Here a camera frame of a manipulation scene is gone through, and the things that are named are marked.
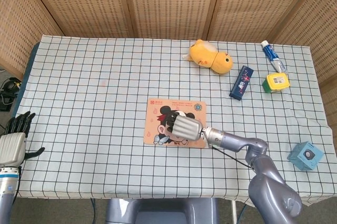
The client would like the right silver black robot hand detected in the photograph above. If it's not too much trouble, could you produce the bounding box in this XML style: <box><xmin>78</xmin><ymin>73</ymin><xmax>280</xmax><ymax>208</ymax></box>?
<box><xmin>164</xmin><ymin>112</ymin><xmax>204</xmax><ymax>142</ymax></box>

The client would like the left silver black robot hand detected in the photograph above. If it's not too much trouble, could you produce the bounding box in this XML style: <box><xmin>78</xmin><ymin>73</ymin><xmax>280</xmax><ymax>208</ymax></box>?
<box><xmin>0</xmin><ymin>111</ymin><xmax>46</xmax><ymax>168</ymax></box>

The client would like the orange cartoon girl mouse pad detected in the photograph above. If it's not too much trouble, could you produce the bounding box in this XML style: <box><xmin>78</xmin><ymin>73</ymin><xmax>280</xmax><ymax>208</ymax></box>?
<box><xmin>143</xmin><ymin>98</ymin><xmax>209</xmax><ymax>149</ymax></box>

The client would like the dark blue printed box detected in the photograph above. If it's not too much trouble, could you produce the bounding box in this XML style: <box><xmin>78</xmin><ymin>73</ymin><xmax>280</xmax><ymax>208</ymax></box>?
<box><xmin>229</xmin><ymin>65</ymin><xmax>255</xmax><ymax>101</ymax></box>

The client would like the yellow duck plush toy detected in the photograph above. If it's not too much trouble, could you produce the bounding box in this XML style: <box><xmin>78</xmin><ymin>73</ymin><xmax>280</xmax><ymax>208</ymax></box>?
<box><xmin>183</xmin><ymin>38</ymin><xmax>234</xmax><ymax>75</ymax></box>

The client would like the grey robot torso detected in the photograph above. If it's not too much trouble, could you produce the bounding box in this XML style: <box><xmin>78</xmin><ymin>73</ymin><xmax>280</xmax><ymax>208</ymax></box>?
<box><xmin>105</xmin><ymin>198</ymin><xmax>220</xmax><ymax>224</ymax></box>

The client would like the white black grid tablecloth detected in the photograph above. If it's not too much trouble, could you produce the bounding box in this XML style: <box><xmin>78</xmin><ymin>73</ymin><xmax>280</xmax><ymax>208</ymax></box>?
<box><xmin>15</xmin><ymin>34</ymin><xmax>335</xmax><ymax>207</ymax></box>

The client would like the green container with yellow lid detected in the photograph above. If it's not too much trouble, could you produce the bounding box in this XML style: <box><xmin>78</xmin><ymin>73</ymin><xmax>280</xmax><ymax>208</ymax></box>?
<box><xmin>262</xmin><ymin>72</ymin><xmax>291</xmax><ymax>94</ymax></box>

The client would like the blue white toothpaste tube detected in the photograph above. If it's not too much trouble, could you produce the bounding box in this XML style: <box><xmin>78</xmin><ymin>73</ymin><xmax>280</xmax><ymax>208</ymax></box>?
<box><xmin>261</xmin><ymin>40</ymin><xmax>288</xmax><ymax>74</ymax></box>

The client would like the light blue cardboard box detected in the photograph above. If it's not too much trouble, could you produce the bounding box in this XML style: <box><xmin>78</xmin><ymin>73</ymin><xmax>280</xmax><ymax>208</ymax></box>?
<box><xmin>286</xmin><ymin>141</ymin><xmax>324</xmax><ymax>171</ymax></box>

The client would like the woven rattan screen panel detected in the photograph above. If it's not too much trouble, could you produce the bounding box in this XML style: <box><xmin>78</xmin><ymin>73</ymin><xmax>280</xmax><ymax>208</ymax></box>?
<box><xmin>0</xmin><ymin>0</ymin><xmax>64</xmax><ymax>80</ymax></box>
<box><xmin>206</xmin><ymin>0</ymin><xmax>321</xmax><ymax>44</ymax></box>
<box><xmin>22</xmin><ymin>0</ymin><xmax>135</xmax><ymax>38</ymax></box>
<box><xmin>122</xmin><ymin>0</ymin><xmax>225</xmax><ymax>41</ymax></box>
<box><xmin>272</xmin><ymin>0</ymin><xmax>337</xmax><ymax>137</ymax></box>

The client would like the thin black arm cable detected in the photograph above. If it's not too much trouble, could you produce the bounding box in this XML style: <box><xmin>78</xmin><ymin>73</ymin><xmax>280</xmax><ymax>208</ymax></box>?
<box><xmin>210</xmin><ymin>145</ymin><xmax>254</xmax><ymax>169</ymax></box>

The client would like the black equipment with cables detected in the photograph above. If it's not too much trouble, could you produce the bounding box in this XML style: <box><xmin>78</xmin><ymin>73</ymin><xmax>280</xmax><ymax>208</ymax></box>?
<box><xmin>0</xmin><ymin>69</ymin><xmax>22</xmax><ymax>112</ymax></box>

